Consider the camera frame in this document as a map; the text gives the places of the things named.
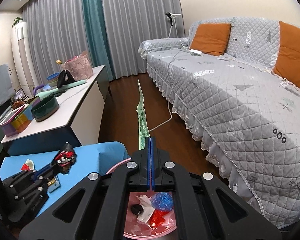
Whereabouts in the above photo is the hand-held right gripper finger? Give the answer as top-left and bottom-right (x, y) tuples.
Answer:
(151, 137), (283, 240)
(19, 137), (152, 240)

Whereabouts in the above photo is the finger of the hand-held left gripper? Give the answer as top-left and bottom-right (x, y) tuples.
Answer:
(32, 162), (57, 179)
(41, 166), (65, 183)

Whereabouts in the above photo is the gold foil wrapper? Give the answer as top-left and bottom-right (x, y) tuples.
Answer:
(47, 177), (61, 188)

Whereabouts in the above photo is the black red snack wrapper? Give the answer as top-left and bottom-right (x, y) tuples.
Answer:
(54, 142), (77, 175)

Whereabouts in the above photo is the light green paper sheet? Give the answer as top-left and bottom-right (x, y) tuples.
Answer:
(136, 78), (150, 150)

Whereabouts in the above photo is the blue plastic bag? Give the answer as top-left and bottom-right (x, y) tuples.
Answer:
(150, 192), (174, 212)

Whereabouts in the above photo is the white green-print paper packet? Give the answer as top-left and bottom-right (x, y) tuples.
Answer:
(136, 195), (155, 223)

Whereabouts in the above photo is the red plastic bag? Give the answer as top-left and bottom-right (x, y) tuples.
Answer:
(149, 210), (174, 228)

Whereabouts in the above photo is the pink plastic bucket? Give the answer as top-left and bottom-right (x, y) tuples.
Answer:
(105, 158), (178, 239)

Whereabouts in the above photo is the blue table mat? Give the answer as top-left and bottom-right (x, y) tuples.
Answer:
(0, 141), (130, 219)

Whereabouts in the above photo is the colourful storage box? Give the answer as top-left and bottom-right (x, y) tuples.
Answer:
(0, 97), (40, 137)

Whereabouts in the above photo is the dark green round tin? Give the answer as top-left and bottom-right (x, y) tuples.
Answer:
(31, 95), (59, 122)

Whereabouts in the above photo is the brown teapot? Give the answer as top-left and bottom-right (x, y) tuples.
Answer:
(11, 99), (28, 109)

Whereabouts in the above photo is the white-top coffee table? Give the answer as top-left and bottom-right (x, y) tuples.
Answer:
(0, 64), (113, 157)

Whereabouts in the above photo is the mint green folded cloth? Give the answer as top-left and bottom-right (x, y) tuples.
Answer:
(36, 79), (87, 99)

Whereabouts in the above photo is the stack of coloured bowls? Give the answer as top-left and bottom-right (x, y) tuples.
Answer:
(46, 72), (61, 88)

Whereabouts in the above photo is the grey covered television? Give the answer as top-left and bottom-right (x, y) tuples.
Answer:
(0, 64), (17, 113)

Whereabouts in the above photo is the black hat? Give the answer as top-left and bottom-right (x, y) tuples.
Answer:
(57, 69), (77, 88)

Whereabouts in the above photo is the grey quilted sofa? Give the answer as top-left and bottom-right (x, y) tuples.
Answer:
(137, 17), (300, 230)

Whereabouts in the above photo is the pink lace basket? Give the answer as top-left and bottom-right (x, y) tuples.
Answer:
(62, 50), (94, 82)

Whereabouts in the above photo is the white standing air conditioner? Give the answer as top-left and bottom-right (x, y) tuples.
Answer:
(11, 21), (39, 98)

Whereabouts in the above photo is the orange cushion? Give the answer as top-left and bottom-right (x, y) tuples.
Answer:
(272, 20), (300, 93)
(189, 23), (232, 57)

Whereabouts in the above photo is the grey curtain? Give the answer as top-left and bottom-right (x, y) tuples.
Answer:
(21, 0), (90, 87)
(100, 0), (185, 79)

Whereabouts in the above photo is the teal curtain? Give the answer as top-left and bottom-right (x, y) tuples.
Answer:
(81, 0), (115, 80)

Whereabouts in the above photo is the white floor lamp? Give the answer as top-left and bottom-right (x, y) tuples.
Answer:
(165, 12), (182, 42)

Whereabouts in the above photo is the green potted plant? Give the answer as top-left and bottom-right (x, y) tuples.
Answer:
(12, 16), (24, 28)

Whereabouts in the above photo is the white power cable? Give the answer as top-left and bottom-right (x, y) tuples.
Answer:
(149, 50), (190, 132)

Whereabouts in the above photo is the purple plastic handle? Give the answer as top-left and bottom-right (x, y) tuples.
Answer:
(32, 84), (50, 97)

